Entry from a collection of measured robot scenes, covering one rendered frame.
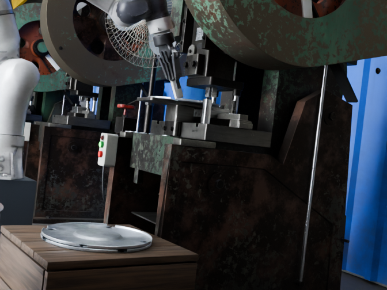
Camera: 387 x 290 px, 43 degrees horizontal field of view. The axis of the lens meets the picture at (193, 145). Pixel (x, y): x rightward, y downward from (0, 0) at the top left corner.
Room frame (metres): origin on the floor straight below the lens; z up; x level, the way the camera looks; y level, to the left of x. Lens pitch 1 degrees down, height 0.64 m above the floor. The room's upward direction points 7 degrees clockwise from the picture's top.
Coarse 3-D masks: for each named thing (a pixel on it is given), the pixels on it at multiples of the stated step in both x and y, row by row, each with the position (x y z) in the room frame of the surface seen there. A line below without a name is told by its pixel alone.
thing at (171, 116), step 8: (168, 104) 1.93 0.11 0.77; (176, 104) 1.87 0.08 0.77; (184, 104) 1.87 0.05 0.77; (192, 104) 1.89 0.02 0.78; (168, 112) 1.94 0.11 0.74; (176, 112) 1.88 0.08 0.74; (184, 112) 1.89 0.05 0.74; (192, 112) 1.91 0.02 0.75; (168, 120) 1.93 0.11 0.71; (176, 120) 1.88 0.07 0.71; (184, 120) 1.90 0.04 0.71; (192, 120) 1.92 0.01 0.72; (168, 128) 1.92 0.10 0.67; (176, 128) 1.88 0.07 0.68
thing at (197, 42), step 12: (192, 36) 2.03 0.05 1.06; (192, 48) 1.99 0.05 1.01; (192, 60) 1.94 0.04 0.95; (204, 60) 1.92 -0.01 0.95; (216, 60) 1.92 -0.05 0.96; (228, 60) 1.95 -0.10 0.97; (192, 72) 1.94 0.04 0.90; (204, 72) 1.92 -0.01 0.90; (216, 72) 1.93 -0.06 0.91; (228, 72) 1.96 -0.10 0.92
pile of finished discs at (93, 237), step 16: (64, 224) 1.41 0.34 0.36; (80, 224) 1.43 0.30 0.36; (96, 224) 1.46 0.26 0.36; (48, 240) 1.21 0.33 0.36; (64, 240) 1.22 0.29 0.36; (80, 240) 1.24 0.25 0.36; (96, 240) 1.25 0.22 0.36; (112, 240) 1.27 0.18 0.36; (128, 240) 1.30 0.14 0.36; (144, 240) 1.32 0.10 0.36
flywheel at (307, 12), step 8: (280, 0) 1.66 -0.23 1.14; (288, 0) 1.67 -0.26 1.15; (296, 0) 1.69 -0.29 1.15; (304, 0) 1.64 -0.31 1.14; (320, 0) 1.78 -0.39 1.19; (328, 0) 1.77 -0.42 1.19; (336, 0) 1.79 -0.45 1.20; (344, 0) 1.80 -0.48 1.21; (288, 8) 1.68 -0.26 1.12; (296, 8) 1.69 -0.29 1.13; (304, 8) 1.65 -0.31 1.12; (320, 8) 1.75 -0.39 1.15; (328, 8) 1.77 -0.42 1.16; (336, 8) 1.79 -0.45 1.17; (304, 16) 1.65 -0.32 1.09; (312, 16) 1.67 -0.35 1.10; (320, 16) 1.75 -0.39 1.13
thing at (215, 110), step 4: (212, 108) 1.93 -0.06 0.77; (216, 108) 1.94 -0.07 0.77; (220, 108) 1.95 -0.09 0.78; (224, 108) 1.96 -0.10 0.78; (196, 112) 2.01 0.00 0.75; (200, 112) 1.98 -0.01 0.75; (212, 112) 1.93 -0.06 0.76; (216, 112) 1.94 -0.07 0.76; (220, 112) 1.95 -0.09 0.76; (224, 112) 1.96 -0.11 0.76; (228, 112) 1.97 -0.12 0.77; (196, 116) 2.00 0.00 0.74; (200, 116) 1.98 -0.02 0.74; (212, 116) 1.93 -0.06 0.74; (216, 116) 1.94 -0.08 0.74
